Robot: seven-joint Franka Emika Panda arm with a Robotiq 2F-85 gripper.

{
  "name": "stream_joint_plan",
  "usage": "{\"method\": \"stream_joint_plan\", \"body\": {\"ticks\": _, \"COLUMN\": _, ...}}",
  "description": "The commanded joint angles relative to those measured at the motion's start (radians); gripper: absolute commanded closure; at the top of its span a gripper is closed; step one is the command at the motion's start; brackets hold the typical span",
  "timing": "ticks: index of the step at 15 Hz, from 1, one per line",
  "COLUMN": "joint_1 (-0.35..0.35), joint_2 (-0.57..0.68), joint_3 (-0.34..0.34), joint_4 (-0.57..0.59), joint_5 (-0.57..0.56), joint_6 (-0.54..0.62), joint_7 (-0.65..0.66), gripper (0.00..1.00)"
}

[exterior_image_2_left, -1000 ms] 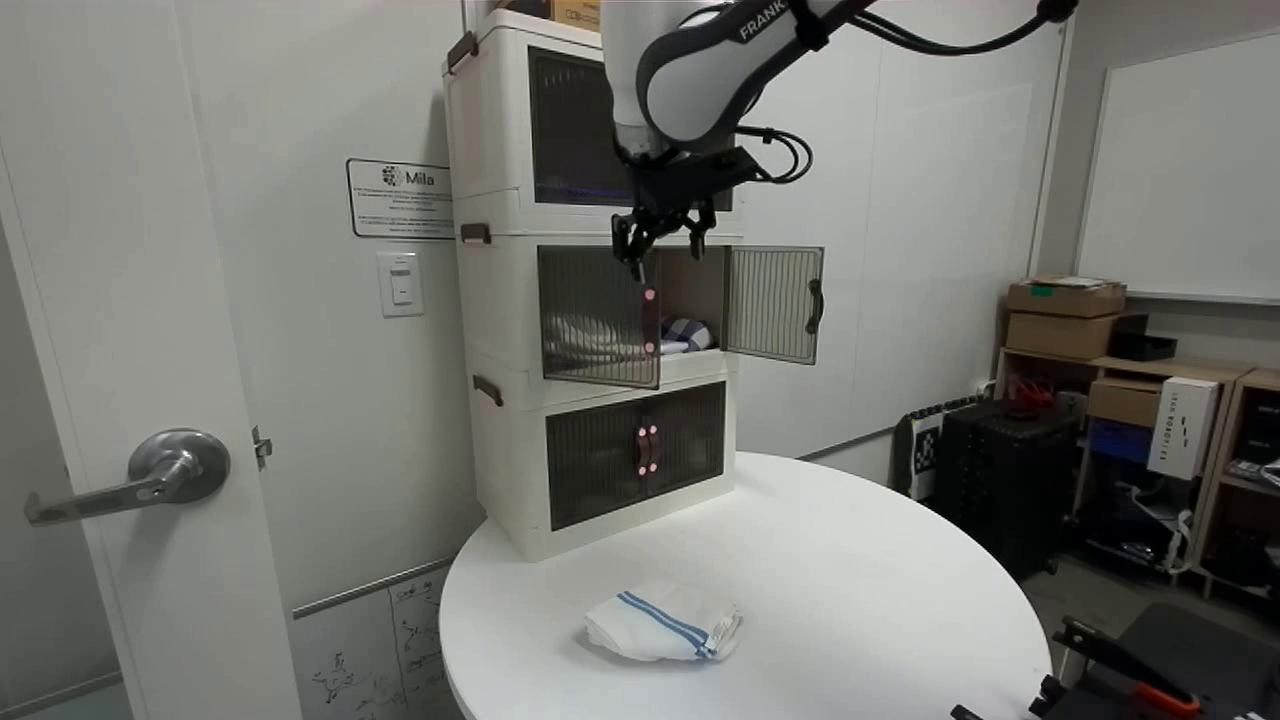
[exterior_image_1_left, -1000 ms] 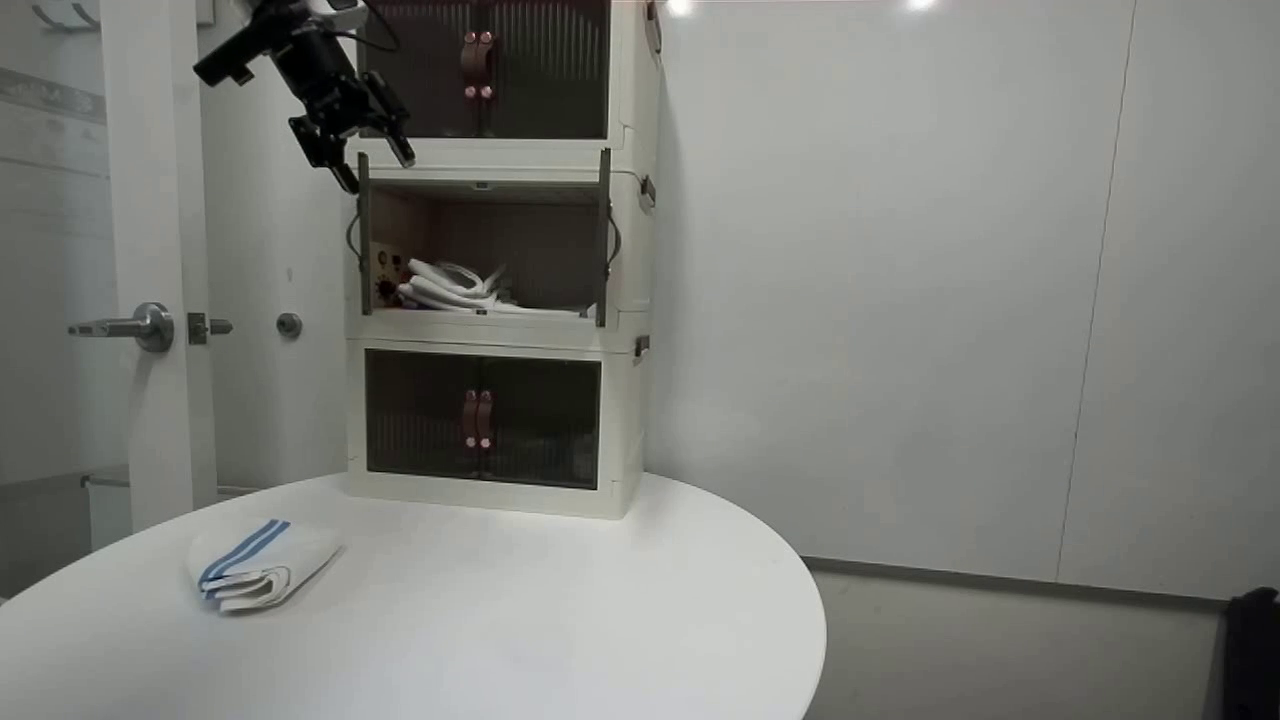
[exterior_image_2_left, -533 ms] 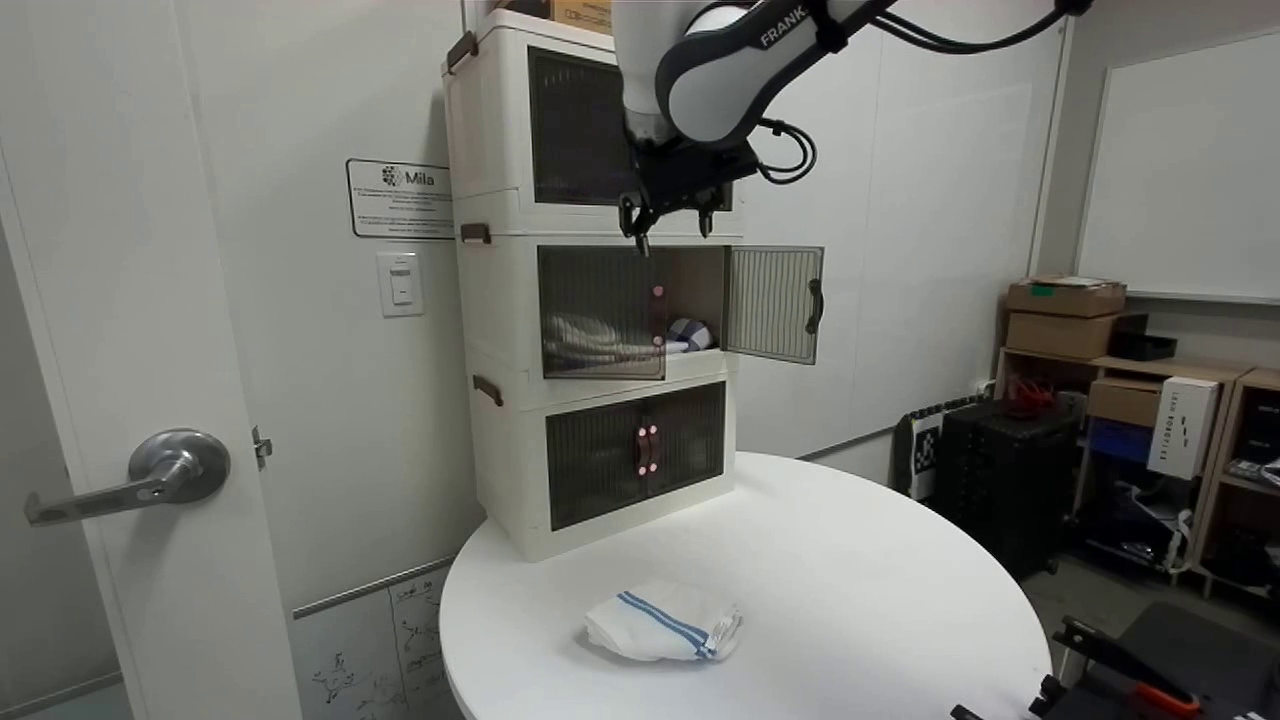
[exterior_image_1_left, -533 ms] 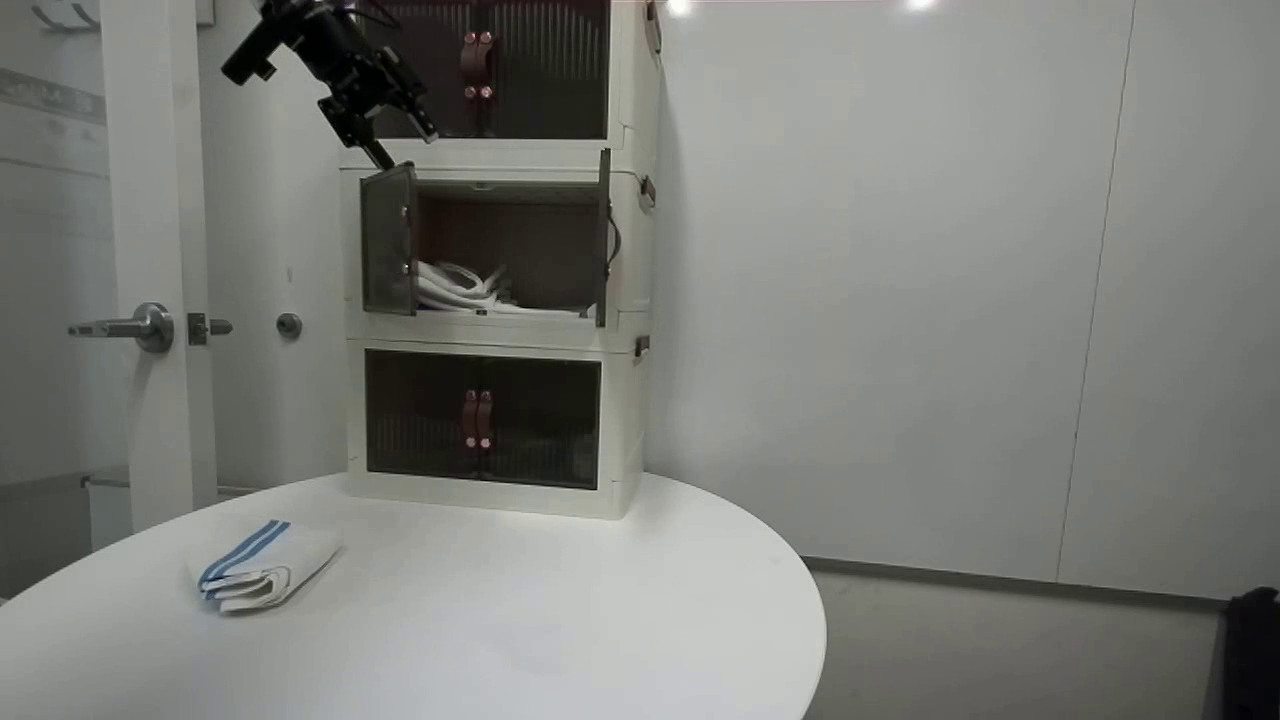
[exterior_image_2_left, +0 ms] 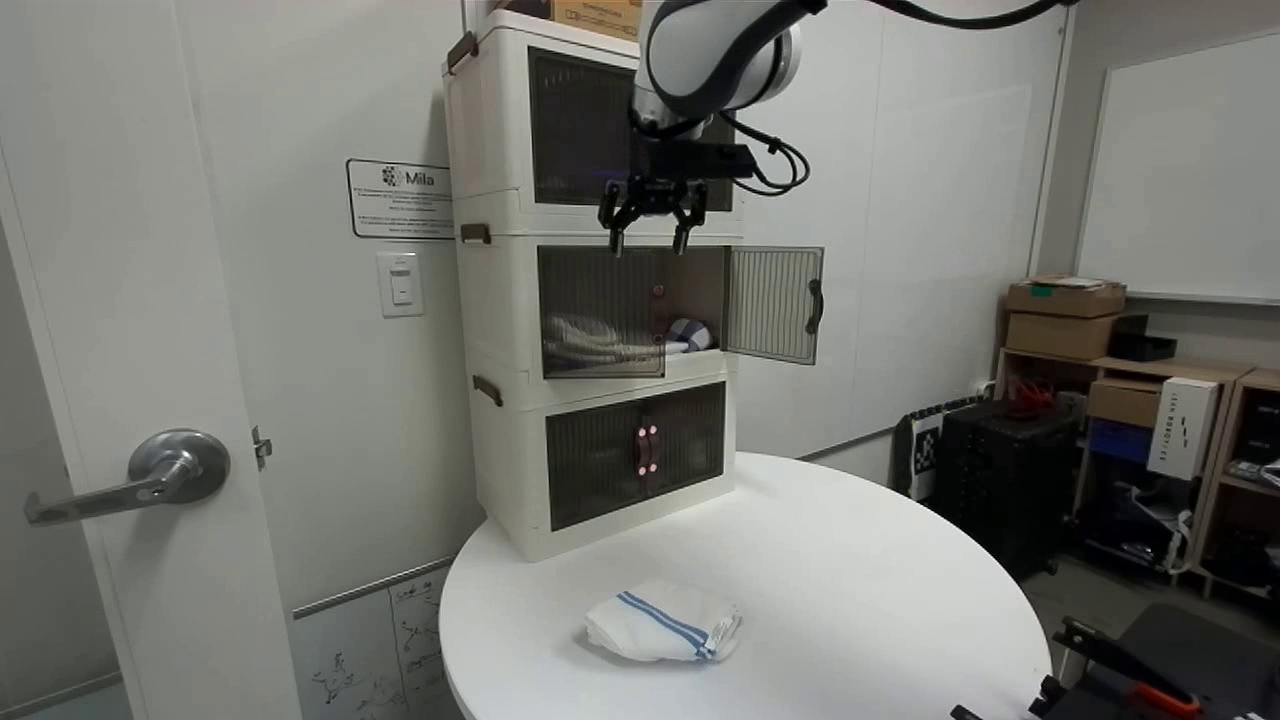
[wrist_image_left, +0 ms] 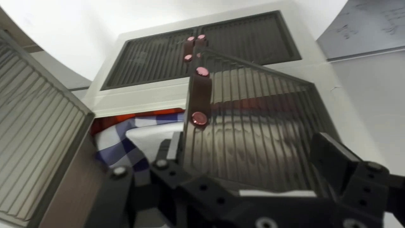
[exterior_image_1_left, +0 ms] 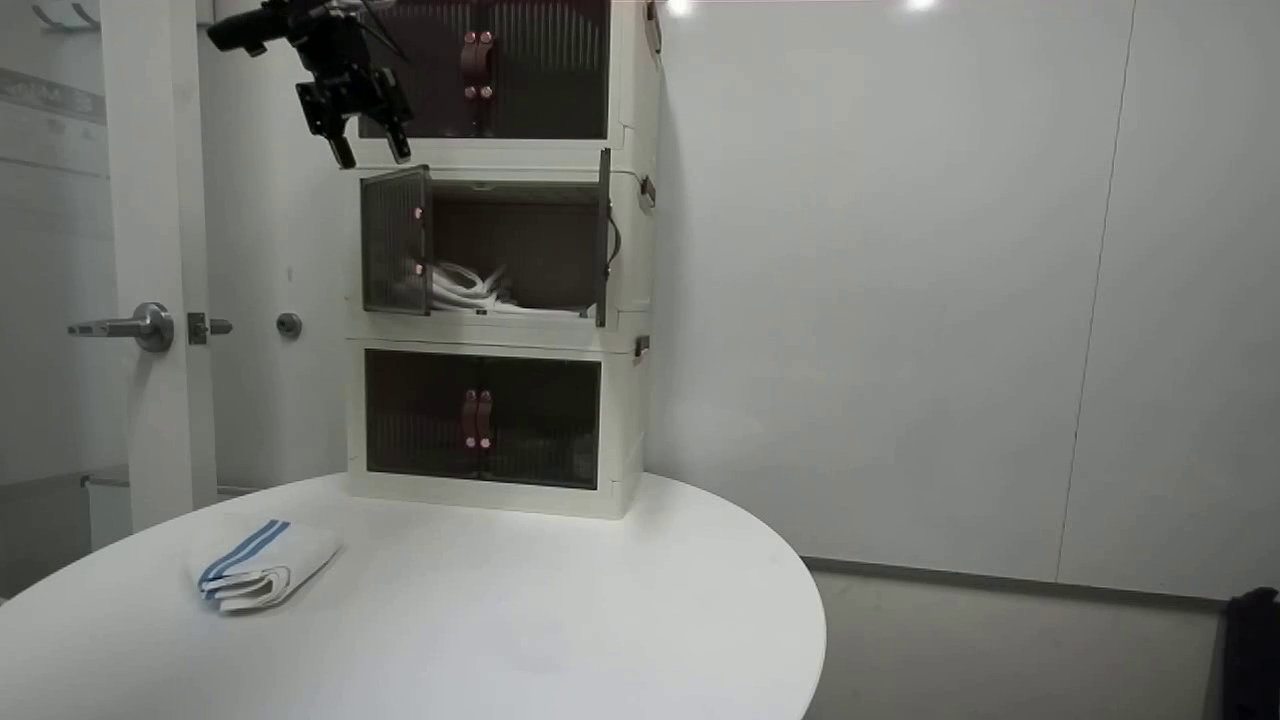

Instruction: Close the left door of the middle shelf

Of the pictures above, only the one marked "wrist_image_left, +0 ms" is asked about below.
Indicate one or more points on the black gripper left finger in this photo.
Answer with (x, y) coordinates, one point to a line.
(193, 191)

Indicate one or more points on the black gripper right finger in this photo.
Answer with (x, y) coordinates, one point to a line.
(358, 185)

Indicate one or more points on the translucent ribbed shelf door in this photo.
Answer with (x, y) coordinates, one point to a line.
(260, 140)
(38, 127)

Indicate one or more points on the white stacked shelf cabinet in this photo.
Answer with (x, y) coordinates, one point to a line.
(143, 97)

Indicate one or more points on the dark ribbed shelf door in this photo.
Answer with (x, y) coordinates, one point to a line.
(146, 64)
(248, 39)

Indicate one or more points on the blue white checked cloth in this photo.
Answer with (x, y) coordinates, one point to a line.
(114, 140)

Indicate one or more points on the red cloth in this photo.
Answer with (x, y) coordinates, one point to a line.
(126, 118)

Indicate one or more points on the white sheet with drawings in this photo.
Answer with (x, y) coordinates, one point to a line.
(362, 26)

